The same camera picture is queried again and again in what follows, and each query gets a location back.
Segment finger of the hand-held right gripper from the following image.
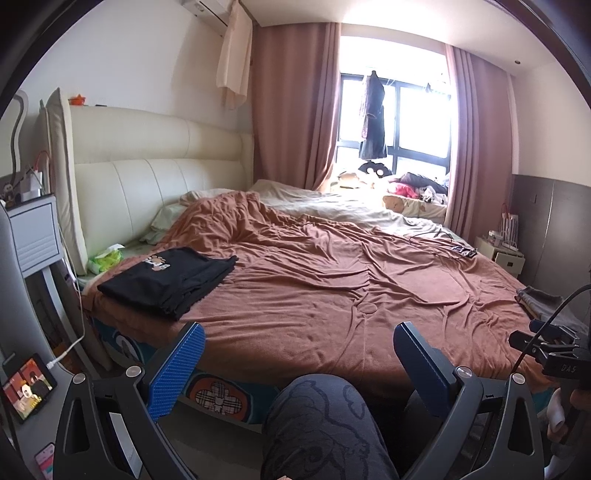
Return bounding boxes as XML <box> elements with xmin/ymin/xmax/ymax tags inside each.
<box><xmin>508</xmin><ymin>330</ymin><xmax>551</xmax><ymax>366</ymax></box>
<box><xmin>527</xmin><ymin>319</ymin><xmax>574</xmax><ymax>341</ymax></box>

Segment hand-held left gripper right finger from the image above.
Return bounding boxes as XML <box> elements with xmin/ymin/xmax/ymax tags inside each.
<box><xmin>392</xmin><ymin>322</ymin><xmax>546</xmax><ymax>480</ymax></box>

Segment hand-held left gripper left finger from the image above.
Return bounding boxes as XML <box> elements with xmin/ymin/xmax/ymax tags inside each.
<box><xmin>53</xmin><ymin>322</ymin><xmax>207</xmax><ymax>480</ymax></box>

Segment black bear print t-shirt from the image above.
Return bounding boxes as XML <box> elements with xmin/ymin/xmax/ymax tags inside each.
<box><xmin>97</xmin><ymin>247</ymin><xmax>232</xmax><ymax>306</ymax></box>

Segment pile of clothes on windowsill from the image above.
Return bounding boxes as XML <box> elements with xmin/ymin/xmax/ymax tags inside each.
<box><xmin>390</xmin><ymin>171</ymin><xmax>451</xmax><ymax>204</ymax></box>

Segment dark hanging clothes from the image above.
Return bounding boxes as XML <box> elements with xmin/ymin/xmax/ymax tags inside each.
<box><xmin>358</xmin><ymin>69</ymin><xmax>389</xmax><ymax>160</ymax></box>

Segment person's right hand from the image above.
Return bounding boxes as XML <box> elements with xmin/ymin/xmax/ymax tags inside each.
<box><xmin>569</xmin><ymin>387</ymin><xmax>591</xmax><ymax>420</ymax></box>

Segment grey garment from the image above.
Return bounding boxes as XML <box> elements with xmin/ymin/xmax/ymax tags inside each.
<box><xmin>516</xmin><ymin>286</ymin><xmax>589</xmax><ymax>337</ymax></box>

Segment white nightstand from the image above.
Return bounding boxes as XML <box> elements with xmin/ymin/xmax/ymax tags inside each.
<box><xmin>475</xmin><ymin>233</ymin><xmax>525</xmax><ymax>278</ymax></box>

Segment striped gift bag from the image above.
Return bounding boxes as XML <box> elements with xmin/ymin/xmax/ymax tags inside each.
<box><xmin>499</xmin><ymin>212</ymin><xmax>520</xmax><ymax>250</ymax></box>

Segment person's patterned grey pants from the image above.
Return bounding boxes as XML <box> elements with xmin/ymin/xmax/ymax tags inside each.
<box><xmin>261</xmin><ymin>374</ymin><xmax>400</xmax><ymax>480</ymax></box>

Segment brown blanket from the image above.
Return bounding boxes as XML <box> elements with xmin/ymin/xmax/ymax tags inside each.
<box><xmin>83</xmin><ymin>191</ymin><xmax>555</xmax><ymax>400</ymax></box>

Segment green tissue pack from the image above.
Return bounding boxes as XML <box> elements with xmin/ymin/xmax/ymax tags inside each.
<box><xmin>88</xmin><ymin>244</ymin><xmax>125</xmax><ymax>273</ymax></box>

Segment tablet with lit screen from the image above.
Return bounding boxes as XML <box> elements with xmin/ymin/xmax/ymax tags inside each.
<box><xmin>2</xmin><ymin>353</ymin><xmax>58</xmax><ymax>423</ymax></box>

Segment smartphone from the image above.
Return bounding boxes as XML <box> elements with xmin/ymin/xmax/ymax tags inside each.
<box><xmin>34</xmin><ymin>443</ymin><xmax>56</xmax><ymax>480</ymax></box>

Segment bear print pillow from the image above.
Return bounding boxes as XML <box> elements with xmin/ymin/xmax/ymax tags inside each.
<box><xmin>381</xmin><ymin>194</ymin><xmax>448</xmax><ymax>221</ymax></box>

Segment grey bedside cabinet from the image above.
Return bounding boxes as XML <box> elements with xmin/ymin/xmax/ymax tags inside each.
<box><xmin>0</xmin><ymin>194</ymin><xmax>88</xmax><ymax>370</ymax></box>

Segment pink curtain beside nightstand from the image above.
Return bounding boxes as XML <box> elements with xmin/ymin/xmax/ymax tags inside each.
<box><xmin>445</xmin><ymin>44</ymin><xmax>515</xmax><ymax>241</ymax></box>

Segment black and white plush toy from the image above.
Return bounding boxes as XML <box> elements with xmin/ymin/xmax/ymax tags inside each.
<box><xmin>358</xmin><ymin>159</ymin><xmax>393</xmax><ymax>179</ymax></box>

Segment cream upright cushion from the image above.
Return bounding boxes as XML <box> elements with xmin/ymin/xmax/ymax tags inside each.
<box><xmin>45</xmin><ymin>88</ymin><xmax>89</xmax><ymax>276</ymax></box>

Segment cream padded headboard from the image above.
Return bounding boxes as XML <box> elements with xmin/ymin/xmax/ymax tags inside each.
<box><xmin>69</xmin><ymin>99</ymin><xmax>254</xmax><ymax>273</ymax></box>

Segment white boxes on cabinet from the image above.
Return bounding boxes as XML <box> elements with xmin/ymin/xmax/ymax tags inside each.
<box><xmin>0</xmin><ymin>168</ymin><xmax>47</xmax><ymax>204</ymax></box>

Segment window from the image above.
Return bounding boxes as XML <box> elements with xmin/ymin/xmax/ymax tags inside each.
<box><xmin>337</xmin><ymin>71</ymin><xmax>453</xmax><ymax>190</ymax></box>

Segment pink curtain beside headboard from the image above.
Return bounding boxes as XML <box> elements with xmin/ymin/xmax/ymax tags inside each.
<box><xmin>252</xmin><ymin>21</ymin><xmax>342</xmax><ymax>190</ymax></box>

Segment beige hanging cloth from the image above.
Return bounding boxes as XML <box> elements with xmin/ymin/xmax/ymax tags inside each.
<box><xmin>217</xmin><ymin>0</ymin><xmax>254</xmax><ymax>109</ymax></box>

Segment white air conditioner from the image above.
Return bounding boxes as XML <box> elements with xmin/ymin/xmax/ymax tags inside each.
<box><xmin>180</xmin><ymin>0</ymin><xmax>232</xmax><ymax>26</ymax></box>

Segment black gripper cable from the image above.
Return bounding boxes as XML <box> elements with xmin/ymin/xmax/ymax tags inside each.
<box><xmin>510</xmin><ymin>285</ymin><xmax>591</xmax><ymax>384</ymax></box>

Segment white charging cable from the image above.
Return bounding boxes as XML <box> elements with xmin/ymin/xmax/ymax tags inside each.
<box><xmin>46</xmin><ymin>222</ymin><xmax>88</xmax><ymax>370</ymax></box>

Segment thin black cable on bed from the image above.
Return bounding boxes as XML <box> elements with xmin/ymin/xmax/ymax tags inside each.
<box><xmin>404</xmin><ymin>228</ymin><xmax>462</xmax><ymax>259</ymax></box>

